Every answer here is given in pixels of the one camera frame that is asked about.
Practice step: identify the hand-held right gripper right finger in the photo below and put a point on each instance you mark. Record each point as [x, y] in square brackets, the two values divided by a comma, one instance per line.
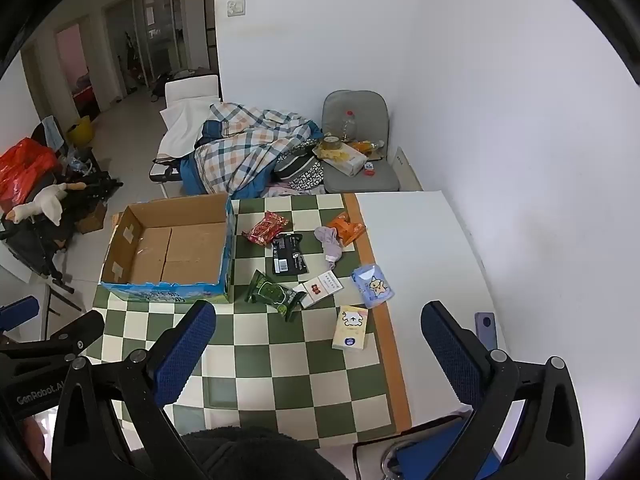
[450, 355]

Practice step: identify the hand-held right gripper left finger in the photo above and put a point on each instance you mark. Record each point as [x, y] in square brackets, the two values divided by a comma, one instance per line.
[182, 357]

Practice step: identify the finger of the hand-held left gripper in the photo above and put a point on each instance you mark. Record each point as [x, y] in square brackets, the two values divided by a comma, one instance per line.
[17, 312]
[75, 332]

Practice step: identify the blue cartoon tissue pack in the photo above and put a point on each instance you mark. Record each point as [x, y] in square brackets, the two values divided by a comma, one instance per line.
[372, 287]

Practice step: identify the white bear tissue pack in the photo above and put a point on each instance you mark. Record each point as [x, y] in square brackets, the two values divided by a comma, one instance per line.
[350, 327]

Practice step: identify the green snack packet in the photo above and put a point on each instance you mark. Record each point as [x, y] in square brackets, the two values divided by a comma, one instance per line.
[267, 292]

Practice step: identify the black packet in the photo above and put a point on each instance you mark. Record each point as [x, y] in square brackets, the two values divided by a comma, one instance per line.
[287, 257]

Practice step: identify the white and red cigarette box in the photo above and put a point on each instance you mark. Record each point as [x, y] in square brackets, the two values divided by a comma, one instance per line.
[320, 287]

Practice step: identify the red snack packet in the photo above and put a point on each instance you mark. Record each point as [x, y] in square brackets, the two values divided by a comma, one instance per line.
[264, 230]

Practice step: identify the orange snack packet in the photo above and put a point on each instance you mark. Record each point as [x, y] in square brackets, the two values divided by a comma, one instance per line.
[347, 230]

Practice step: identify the pale purple sock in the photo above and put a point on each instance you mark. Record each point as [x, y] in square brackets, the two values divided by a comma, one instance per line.
[330, 242]

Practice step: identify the purple phone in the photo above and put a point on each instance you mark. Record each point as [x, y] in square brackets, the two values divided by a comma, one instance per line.
[485, 330]

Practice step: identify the black stroller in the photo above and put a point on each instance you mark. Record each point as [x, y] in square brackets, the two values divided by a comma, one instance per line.
[35, 240]

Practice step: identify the white goose plush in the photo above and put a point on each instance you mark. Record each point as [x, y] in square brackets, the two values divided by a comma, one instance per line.
[47, 202]

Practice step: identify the small brown cardboard box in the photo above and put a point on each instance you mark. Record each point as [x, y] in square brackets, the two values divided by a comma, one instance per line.
[92, 217]

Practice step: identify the person's black fleece clothing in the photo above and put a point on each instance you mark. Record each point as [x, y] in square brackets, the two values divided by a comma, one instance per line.
[250, 455]

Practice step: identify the green checkered tablecloth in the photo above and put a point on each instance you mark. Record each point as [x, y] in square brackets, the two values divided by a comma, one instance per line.
[300, 385]

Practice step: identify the red plastic bag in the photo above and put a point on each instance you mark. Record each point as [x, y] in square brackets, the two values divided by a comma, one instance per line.
[22, 167]

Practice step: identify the light blue cloth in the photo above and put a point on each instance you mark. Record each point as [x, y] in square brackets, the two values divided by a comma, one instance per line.
[52, 132]

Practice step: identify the white board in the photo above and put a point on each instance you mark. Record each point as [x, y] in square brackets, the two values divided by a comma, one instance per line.
[407, 170]

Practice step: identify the yellow bucket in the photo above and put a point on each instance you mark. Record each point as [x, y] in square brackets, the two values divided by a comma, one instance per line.
[80, 132]

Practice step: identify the pink clothing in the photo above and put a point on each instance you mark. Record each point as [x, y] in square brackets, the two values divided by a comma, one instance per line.
[285, 190]

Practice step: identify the small red and white box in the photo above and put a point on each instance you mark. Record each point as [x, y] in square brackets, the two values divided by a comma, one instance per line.
[369, 168]

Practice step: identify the plaid blanket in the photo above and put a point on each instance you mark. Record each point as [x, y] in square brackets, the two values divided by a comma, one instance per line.
[250, 150]

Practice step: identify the white and yellow tissue box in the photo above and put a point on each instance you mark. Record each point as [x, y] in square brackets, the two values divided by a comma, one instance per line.
[347, 161]

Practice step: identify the dark patterned bag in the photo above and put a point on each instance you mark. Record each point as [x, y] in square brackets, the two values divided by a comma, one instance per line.
[300, 170]

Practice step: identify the orange snack bag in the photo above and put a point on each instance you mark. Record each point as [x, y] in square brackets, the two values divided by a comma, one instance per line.
[367, 146]

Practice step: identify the white cloth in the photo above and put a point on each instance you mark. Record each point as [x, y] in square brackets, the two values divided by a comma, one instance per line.
[182, 127]

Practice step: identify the tape roll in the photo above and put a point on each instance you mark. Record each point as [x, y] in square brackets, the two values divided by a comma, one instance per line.
[330, 143]

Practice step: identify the clear plastic bottle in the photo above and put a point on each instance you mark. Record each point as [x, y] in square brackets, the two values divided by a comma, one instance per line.
[348, 127]

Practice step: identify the grey cushioned chair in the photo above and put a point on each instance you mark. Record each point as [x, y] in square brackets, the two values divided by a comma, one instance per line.
[360, 110]

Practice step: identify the white chair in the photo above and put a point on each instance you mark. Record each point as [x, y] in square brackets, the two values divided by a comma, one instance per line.
[192, 87]

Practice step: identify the glass sliding door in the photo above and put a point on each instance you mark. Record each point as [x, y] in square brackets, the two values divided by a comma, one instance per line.
[150, 40]

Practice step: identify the white wall switch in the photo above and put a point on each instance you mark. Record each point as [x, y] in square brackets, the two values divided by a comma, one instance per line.
[236, 7]

